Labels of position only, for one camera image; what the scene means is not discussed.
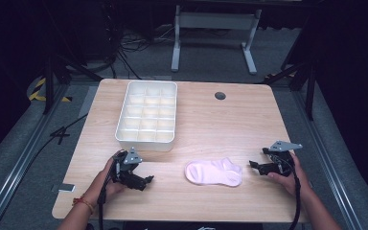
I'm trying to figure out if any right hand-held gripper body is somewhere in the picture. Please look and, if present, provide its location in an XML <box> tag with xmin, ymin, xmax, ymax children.
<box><xmin>263</xmin><ymin>140</ymin><xmax>304</xmax><ymax>177</ymax></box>

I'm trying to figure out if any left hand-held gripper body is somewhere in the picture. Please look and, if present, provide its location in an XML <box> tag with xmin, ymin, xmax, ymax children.
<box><xmin>111</xmin><ymin>147</ymin><xmax>144</xmax><ymax>187</ymax></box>

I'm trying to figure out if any pink sock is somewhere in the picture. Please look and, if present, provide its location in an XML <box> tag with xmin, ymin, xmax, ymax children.
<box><xmin>184</xmin><ymin>156</ymin><xmax>243</xmax><ymax>188</ymax></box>

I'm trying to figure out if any white divided organizer box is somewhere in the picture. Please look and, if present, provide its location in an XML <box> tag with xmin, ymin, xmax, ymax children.
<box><xmin>114</xmin><ymin>80</ymin><xmax>178</xmax><ymax>152</ymax></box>

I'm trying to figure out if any person's right hand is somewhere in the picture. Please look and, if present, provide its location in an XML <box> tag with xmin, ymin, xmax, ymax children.
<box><xmin>266</xmin><ymin>152</ymin><xmax>311</xmax><ymax>198</ymax></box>

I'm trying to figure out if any person's left hand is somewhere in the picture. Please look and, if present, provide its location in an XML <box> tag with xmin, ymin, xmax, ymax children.
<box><xmin>81</xmin><ymin>155</ymin><xmax>128</xmax><ymax>207</ymax></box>

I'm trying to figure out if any black metal stand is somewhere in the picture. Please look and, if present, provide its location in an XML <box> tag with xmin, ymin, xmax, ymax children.
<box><xmin>42</xmin><ymin>52</ymin><xmax>104</xmax><ymax>115</ymax></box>
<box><xmin>261</xmin><ymin>59</ymin><xmax>318</xmax><ymax>122</ymax></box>

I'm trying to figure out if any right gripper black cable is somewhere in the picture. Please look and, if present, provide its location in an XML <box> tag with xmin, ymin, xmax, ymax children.
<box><xmin>277</xmin><ymin>155</ymin><xmax>303</xmax><ymax>230</ymax></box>

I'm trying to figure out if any grey metal floor rail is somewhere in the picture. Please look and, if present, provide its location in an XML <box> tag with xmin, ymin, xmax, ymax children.
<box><xmin>0</xmin><ymin>83</ymin><xmax>71</xmax><ymax>230</ymax></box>
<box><xmin>292</xmin><ymin>90</ymin><xmax>365</xmax><ymax>230</ymax></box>

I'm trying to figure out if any red and gold bracelet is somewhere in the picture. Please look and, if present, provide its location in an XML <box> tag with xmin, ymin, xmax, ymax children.
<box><xmin>72</xmin><ymin>195</ymin><xmax>96</xmax><ymax>215</ymax></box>

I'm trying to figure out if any thin black floor cable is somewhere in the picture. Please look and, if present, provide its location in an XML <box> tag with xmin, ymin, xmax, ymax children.
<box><xmin>32</xmin><ymin>112</ymin><xmax>89</xmax><ymax>162</ymax></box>

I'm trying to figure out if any tangle of black floor cables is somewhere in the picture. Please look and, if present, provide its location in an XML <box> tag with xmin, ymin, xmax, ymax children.
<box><xmin>116</xmin><ymin>27</ymin><xmax>175</xmax><ymax>81</ymax></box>

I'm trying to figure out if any white metal table frame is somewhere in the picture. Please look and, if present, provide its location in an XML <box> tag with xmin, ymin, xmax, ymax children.
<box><xmin>171</xmin><ymin>4</ymin><xmax>263</xmax><ymax>76</ymax></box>

